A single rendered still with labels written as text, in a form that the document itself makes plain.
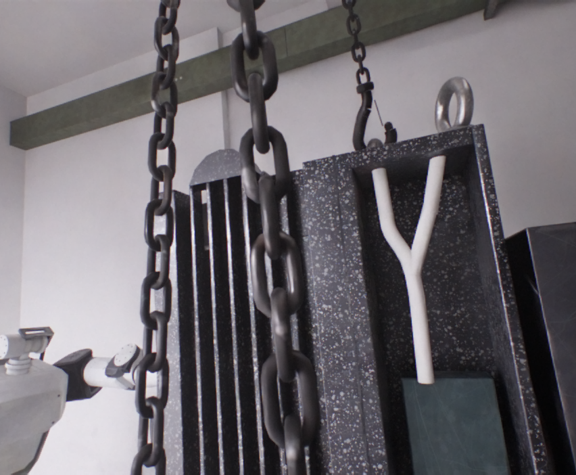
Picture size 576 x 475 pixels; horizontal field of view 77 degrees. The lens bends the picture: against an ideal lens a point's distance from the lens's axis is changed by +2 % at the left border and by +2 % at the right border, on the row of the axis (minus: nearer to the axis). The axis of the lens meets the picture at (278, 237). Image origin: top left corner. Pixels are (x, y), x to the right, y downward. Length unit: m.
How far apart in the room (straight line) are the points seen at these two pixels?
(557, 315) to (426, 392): 0.18
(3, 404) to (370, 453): 1.02
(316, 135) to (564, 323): 1.53
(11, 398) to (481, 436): 1.12
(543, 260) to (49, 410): 1.27
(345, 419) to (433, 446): 0.10
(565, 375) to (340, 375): 0.20
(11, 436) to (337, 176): 1.14
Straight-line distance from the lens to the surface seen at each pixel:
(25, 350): 1.32
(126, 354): 1.24
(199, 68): 2.02
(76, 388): 1.45
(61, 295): 2.46
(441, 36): 1.91
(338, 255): 0.42
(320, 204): 0.43
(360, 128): 0.59
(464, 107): 0.46
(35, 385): 1.32
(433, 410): 0.47
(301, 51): 1.81
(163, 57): 0.23
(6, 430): 1.31
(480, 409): 0.47
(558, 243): 0.36
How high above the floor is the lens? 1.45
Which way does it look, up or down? 9 degrees up
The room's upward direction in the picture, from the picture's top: 5 degrees counter-clockwise
